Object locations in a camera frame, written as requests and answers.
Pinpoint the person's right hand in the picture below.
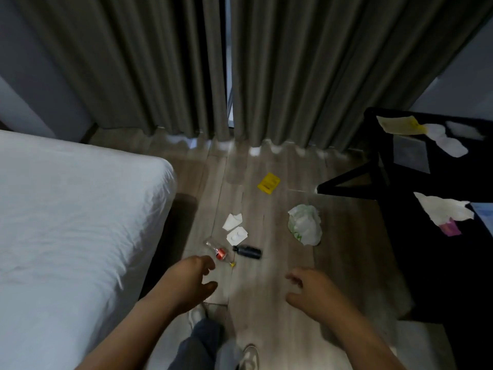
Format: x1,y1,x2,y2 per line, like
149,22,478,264
285,267,349,325

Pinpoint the person's left hand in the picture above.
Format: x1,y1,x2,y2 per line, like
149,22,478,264
152,255,219,317

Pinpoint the person's right forearm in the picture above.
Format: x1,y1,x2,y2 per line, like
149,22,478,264
320,304,407,370

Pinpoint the person's left forearm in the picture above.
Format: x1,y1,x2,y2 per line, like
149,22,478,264
75,296,182,370

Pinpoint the person's white left shoe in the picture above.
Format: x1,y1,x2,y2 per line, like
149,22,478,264
187,304,208,330

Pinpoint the person's white shoe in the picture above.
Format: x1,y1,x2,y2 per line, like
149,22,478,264
187,304,208,330
238,344,260,370

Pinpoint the clear bottle with red label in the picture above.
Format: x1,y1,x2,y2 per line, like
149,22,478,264
204,238,229,262

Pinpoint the person's blue jeans leg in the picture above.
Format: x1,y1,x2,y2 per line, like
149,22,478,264
167,318,242,370

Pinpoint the small black bottle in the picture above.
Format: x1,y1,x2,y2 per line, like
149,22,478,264
232,245,263,260

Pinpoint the white tissue with lump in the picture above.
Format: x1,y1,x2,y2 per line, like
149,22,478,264
226,226,249,246

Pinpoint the person's white right shoe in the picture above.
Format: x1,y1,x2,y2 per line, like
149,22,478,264
238,344,260,370

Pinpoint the folded white tissue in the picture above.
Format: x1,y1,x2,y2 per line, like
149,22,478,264
222,213,243,232

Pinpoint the crumpled white plastic bag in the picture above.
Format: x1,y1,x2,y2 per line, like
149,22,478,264
288,204,323,246

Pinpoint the yellow flat packet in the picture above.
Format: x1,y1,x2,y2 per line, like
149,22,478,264
257,172,281,195

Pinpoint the black table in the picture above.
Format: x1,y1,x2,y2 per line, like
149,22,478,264
316,107,493,370

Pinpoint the bed with white sheet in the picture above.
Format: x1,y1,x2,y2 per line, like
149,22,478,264
0,129,199,370

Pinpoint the pink wrapper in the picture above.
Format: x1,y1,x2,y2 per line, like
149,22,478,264
439,218,462,238

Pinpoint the large crumpled white paper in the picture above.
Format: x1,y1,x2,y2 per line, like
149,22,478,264
413,192,475,227

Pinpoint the yellow paper sheet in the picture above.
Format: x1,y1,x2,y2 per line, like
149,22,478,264
376,115,428,136

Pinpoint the light blue paper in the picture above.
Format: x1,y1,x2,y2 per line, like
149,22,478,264
470,202,493,238

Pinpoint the long white tissue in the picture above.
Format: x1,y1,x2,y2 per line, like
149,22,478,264
424,123,469,159

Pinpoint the small white tissue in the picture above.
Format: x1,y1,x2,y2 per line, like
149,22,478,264
445,121,486,142

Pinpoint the window pane strip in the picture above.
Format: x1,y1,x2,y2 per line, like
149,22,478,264
225,0,234,128

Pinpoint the grey curtain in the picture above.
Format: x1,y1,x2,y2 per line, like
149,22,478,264
11,0,232,142
230,0,493,151

